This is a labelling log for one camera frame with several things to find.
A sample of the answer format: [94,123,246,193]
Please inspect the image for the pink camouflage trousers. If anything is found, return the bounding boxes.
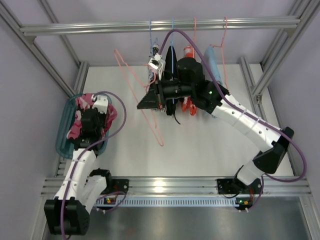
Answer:
[66,93,118,141]

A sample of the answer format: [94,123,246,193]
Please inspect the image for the black white print trousers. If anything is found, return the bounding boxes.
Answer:
[147,43,162,84]

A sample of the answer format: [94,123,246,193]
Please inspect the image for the pink wire hanger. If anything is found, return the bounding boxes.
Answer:
[211,16,228,89]
[113,49,165,147]

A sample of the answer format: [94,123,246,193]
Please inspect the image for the blue wire hanger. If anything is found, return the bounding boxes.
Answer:
[170,18,175,106]
[143,19,161,88]

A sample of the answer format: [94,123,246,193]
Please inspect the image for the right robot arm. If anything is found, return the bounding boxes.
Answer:
[137,54,294,198]

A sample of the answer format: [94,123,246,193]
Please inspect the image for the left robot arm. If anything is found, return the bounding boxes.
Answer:
[44,109,110,240]

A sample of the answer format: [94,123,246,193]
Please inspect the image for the orange white trousers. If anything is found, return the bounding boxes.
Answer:
[180,44,201,117]

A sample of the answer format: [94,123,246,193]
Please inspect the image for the light blue trousers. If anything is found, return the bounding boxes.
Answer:
[203,45,225,87]

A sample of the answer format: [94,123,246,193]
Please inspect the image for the teal plastic basket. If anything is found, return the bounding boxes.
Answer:
[55,94,109,159]

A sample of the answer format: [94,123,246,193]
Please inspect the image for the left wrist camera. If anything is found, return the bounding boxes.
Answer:
[91,94,111,114]

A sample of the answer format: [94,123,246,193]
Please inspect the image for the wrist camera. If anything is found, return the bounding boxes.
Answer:
[147,53,166,81]
[91,94,111,114]

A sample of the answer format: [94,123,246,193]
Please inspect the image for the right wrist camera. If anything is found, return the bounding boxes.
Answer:
[147,53,166,81]

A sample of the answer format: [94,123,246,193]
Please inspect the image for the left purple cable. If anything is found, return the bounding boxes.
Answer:
[60,90,127,238]

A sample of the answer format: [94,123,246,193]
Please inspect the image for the purple cable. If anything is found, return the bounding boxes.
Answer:
[159,28,308,213]
[60,90,127,238]

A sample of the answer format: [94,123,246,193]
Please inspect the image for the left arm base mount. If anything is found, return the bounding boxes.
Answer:
[101,178,130,195]

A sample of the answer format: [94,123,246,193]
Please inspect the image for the salmon wire hanger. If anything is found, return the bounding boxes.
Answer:
[191,17,197,59]

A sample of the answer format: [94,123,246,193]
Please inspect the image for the slotted cable duct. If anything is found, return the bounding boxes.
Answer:
[94,196,249,208]

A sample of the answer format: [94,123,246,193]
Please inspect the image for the aluminium frame left post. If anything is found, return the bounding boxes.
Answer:
[0,0,90,97]

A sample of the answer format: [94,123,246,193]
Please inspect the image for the aluminium frame post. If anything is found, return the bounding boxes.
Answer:
[0,0,90,97]
[239,0,320,108]

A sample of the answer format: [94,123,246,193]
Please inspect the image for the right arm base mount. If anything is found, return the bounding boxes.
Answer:
[216,178,262,198]

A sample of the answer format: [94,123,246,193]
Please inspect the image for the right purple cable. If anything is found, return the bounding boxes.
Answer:
[159,28,308,213]

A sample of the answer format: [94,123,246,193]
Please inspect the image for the aluminium hanging rail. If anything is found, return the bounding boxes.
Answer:
[19,15,301,36]

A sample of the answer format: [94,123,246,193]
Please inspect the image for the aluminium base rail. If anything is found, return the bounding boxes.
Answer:
[41,175,312,196]

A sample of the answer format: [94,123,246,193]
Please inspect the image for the aluminium frame right post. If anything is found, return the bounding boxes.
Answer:
[239,0,320,108]

